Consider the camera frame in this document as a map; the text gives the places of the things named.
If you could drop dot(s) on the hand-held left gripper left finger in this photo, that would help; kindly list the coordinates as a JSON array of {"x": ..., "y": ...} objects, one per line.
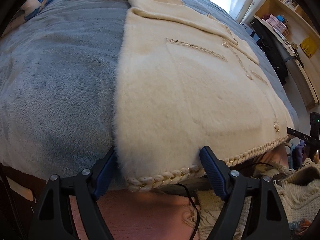
[{"x": 105, "y": 175}]

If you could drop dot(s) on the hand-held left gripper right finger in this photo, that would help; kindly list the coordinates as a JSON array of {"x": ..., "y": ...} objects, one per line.
[{"x": 212, "y": 172}]

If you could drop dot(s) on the white fluffy cardigan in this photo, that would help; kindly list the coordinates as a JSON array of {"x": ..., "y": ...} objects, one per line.
[{"x": 187, "y": 92}]

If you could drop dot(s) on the purple patterned cloth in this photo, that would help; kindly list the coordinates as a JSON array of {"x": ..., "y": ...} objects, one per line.
[{"x": 298, "y": 152}]

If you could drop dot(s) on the cream fringed knit cloth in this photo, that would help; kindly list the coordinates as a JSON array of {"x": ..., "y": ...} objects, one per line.
[{"x": 295, "y": 192}]

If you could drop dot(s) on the person's pink trousers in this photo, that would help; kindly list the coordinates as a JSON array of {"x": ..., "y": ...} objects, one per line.
[{"x": 150, "y": 212}]

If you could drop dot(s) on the black bag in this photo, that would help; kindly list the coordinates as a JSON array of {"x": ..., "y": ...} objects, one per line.
[{"x": 270, "y": 47}]

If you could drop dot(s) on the blue fleece blanket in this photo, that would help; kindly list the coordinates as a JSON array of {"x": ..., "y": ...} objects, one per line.
[{"x": 57, "y": 80}]

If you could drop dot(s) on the wooden bookshelf desk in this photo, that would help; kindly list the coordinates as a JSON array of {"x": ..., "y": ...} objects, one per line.
[{"x": 305, "y": 22}]

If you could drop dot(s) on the pink drawer organizer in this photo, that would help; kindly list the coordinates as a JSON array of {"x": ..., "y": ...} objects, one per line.
[{"x": 275, "y": 25}]

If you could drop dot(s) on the small blue box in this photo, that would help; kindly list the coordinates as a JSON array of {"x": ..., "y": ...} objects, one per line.
[{"x": 281, "y": 20}]

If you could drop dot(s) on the white cardboard box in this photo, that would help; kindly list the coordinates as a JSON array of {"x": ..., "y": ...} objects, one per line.
[{"x": 248, "y": 30}]

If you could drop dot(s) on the row of books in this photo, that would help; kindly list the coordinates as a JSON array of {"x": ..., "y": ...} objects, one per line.
[{"x": 287, "y": 1}]

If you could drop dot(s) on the wooden bed frame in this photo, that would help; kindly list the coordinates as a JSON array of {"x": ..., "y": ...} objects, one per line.
[{"x": 22, "y": 175}]

